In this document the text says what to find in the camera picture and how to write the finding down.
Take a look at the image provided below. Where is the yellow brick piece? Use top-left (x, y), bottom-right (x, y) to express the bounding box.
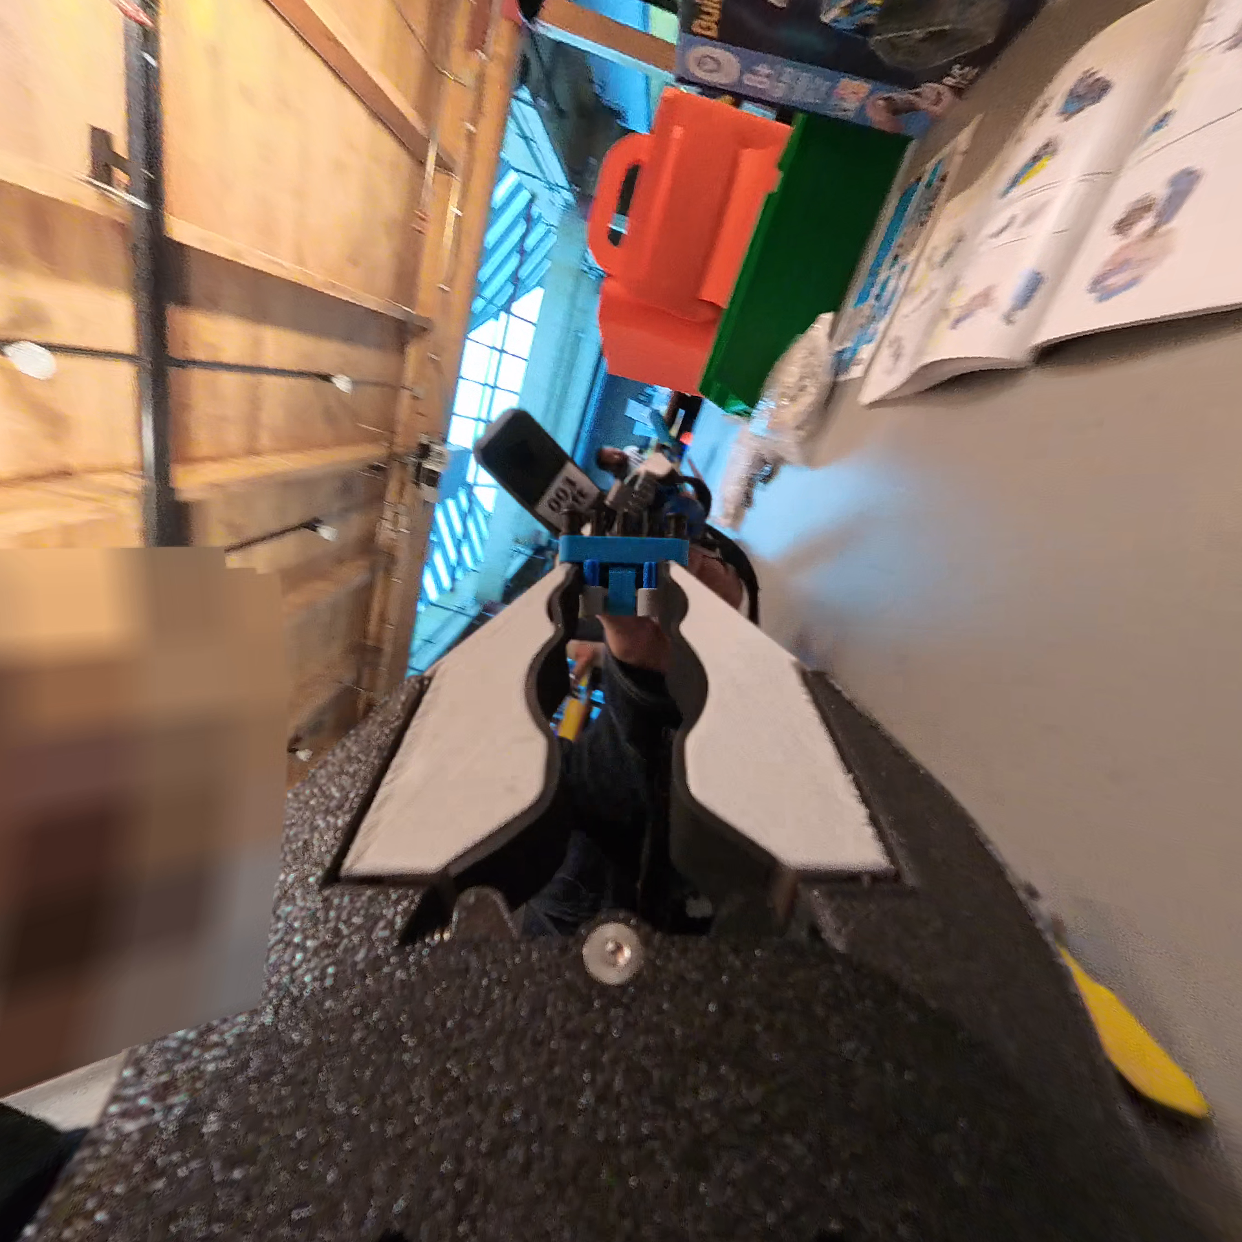
top-left (1058, 947), bottom-right (1209, 1125)

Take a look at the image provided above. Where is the black gear brick assembly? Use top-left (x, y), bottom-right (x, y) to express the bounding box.
top-left (560, 457), bottom-right (690, 623)

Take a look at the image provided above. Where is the blue sticker sheet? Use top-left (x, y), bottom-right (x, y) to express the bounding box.
top-left (832, 117), bottom-right (983, 382)

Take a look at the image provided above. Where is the person's left forearm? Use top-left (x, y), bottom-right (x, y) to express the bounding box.
top-left (516, 651), bottom-right (686, 933)

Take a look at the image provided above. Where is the blue yellow brick assembly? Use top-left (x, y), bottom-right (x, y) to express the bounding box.
top-left (554, 651), bottom-right (598, 748)

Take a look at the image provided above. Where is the toy kit box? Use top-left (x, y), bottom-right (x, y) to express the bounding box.
top-left (676, 0), bottom-right (1049, 137)

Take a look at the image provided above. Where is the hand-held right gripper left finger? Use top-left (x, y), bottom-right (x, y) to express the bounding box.
top-left (341, 574), bottom-right (580, 890)

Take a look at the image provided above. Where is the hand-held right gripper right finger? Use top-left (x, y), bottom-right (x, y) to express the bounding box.
top-left (667, 566), bottom-right (896, 884)

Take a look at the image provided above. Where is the green plastic bin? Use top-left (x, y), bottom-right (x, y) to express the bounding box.
top-left (698, 115), bottom-right (912, 418)

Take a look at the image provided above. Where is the grey desk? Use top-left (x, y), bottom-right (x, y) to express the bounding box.
top-left (708, 0), bottom-right (1242, 1242)

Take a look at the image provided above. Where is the building instruction booklet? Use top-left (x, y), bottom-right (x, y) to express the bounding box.
top-left (862, 0), bottom-right (1242, 405)

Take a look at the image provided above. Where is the person's left hand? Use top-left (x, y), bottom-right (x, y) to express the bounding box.
top-left (593, 543), bottom-right (748, 675)

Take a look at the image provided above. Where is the clear plastic bag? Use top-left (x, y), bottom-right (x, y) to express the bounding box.
top-left (754, 311), bottom-right (840, 466)
top-left (715, 427), bottom-right (782, 530)

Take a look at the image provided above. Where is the orange plastic tote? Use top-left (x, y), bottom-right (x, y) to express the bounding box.
top-left (590, 88), bottom-right (797, 393)

